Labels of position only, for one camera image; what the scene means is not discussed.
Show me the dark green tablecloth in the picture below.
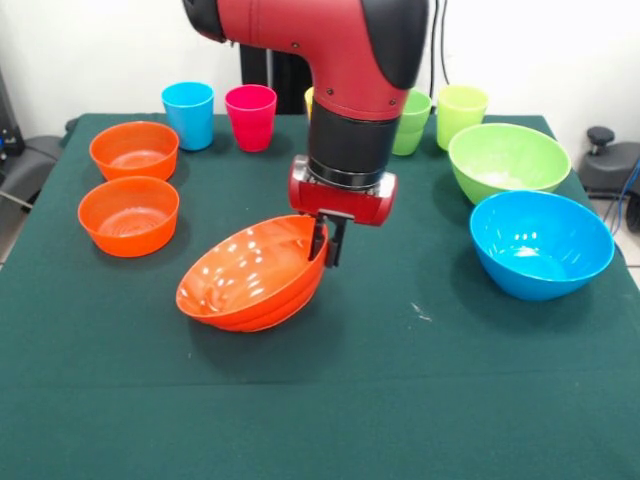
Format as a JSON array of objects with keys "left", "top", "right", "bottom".
[{"left": 0, "top": 113, "right": 640, "bottom": 480}]

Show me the blue cup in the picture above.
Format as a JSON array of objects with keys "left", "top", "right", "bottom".
[{"left": 160, "top": 81, "right": 216, "bottom": 152}]

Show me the blue bowl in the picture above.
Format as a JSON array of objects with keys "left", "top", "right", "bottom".
[{"left": 468, "top": 189, "right": 616, "bottom": 302}]

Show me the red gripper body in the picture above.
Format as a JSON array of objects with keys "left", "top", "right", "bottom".
[{"left": 287, "top": 154, "right": 400, "bottom": 227}]

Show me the large orange bowl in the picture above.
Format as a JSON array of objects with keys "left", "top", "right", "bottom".
[{"left": 175, "top": 214, "right": 331, "bottom": 334}]

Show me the grey stand base with knob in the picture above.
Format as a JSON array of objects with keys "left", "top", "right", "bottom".
[{"left": 579, "top": 125, "right": 640, "bottom": 201}]

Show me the black equipment box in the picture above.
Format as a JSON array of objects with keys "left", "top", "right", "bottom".
[{"left": 0, "top": 69, "right": 26, "bottom": 161}]

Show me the black hanging cable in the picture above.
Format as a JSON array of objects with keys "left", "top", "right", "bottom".
[{"left": 428, "top": 0, "right": 454, "bottom": 86}]

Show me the blue cable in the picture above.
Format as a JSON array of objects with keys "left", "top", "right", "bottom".
[{"left": 615, "top": 159, "right": 640, "bottom": 236}]

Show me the pink cup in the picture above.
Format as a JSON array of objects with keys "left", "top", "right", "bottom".
[{"left": 224, "top": 84, "right": 278, "bottom": 153}]

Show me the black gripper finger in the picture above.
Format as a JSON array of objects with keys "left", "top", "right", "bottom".
[
  {"left": 307, "top": 212, "right": 331, "bottom": 262},
  {"left": 324, "top": 217, "right": 349, "bottom": 269}
]

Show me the small orange bowl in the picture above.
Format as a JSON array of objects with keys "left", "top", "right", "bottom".
[
  {"left": 77, "top": 175, "right": 181, "bottom": 259},
  {"left": 89, "top": 121, "right": 180, "bottom": 182}
]

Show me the lime green bowl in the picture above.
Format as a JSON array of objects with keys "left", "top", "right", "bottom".
[{"left": 447, "top": 122, "right": 572, "bottom": 206}]

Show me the lime green cup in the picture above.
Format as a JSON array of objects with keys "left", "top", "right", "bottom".
[{"left": 436, "top": 83, "right": 490, "bottom": 152}]

